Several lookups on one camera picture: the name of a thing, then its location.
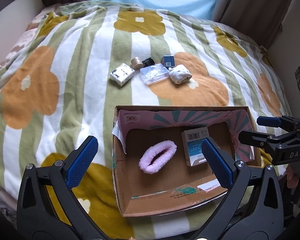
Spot tall white blue box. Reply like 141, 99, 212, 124
181, 127, 209, 167

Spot pink fluffy scrunchie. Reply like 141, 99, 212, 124
139, 140, 177, 174

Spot white floral tissue pack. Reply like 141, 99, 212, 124
109, 63, 135, 87

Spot white patterned socks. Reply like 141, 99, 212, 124
169, 64, 192, 85

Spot clear plastic floss box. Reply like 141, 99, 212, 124
140, 63, 169, 86

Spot beige round cosmetic jar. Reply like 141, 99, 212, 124
130, 57, 144, 70

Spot black round cosmetic jar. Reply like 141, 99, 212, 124
142, 57, 155, 67

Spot small blue box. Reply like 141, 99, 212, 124
161, 55, 175, 69

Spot person's right hand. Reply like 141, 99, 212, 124
286, 164, 299, 189

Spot open cardboard box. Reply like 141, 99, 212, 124
112, 106, 261, 217

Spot floral striped fleece blanket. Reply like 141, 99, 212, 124
0, 1, 291, 239

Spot brown curtain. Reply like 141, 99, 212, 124
212, 0, 292, 48

